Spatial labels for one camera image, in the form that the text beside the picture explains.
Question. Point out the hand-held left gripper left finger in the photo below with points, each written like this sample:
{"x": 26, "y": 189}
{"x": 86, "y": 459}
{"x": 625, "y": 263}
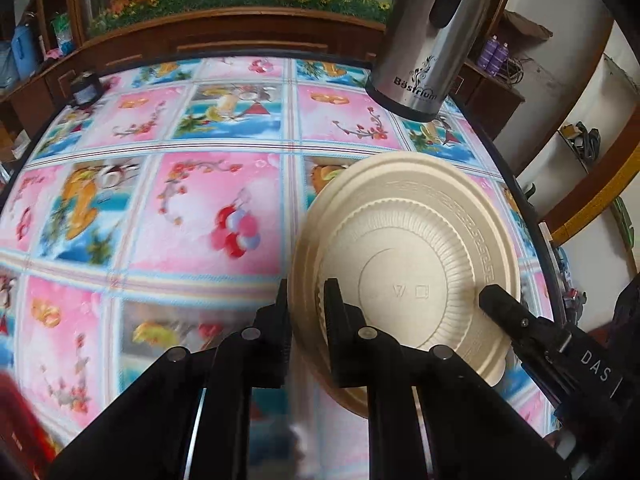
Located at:
{"x": 275, "y": 350}

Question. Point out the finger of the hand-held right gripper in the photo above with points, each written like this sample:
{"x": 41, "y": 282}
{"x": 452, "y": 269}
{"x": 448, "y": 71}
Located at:
{"x": 537, "y": 372}
{"x": 502, "y": 305}

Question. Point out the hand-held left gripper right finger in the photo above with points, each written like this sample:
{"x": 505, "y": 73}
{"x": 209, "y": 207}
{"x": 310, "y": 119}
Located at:
{"x": 342, "y": 345}

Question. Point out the beige disposable plate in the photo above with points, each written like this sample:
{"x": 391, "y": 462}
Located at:
{"x": 298, "y": 270}

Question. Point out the beige bowl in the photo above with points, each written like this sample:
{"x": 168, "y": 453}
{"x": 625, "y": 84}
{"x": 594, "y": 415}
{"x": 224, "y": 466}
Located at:
{"x": 425, "y": 270}

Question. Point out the printed pink tablecloth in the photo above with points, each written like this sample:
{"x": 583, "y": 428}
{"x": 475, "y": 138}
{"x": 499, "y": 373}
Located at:
{"x": 175, "y": 210}

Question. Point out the black and yellow tool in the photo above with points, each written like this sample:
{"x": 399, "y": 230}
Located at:
{"x": 581, "y": 137}

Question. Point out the purple spray can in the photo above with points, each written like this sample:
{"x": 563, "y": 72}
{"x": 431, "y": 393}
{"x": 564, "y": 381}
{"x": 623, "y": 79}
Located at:
{"x": 485, "y": 55}
{"x": 501, "y": 60}

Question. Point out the stainless steel thermos flask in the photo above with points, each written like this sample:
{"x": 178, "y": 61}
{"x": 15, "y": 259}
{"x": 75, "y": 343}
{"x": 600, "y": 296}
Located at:
{"x": 415, "y": 60}

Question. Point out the red object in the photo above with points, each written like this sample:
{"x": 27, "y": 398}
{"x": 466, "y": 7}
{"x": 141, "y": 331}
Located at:
{"x": 20, "y": 430}

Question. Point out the cardboard box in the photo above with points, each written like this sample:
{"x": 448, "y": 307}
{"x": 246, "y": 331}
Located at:
{"x": 527, "y": 26}

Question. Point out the wooden cabinet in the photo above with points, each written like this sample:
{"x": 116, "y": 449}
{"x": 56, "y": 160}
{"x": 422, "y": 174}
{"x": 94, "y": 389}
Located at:
{"x": 250, "y": 35}

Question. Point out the small black jar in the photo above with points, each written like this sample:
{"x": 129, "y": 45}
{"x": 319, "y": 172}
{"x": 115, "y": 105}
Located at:
{"x": 86, "y": 89}

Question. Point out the green packet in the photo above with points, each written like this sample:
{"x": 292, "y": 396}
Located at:
{"x": 62, "y": 32}

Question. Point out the blue plastic jug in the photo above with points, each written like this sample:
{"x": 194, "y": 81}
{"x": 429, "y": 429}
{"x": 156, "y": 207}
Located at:
{"x": 24, "y": 52}

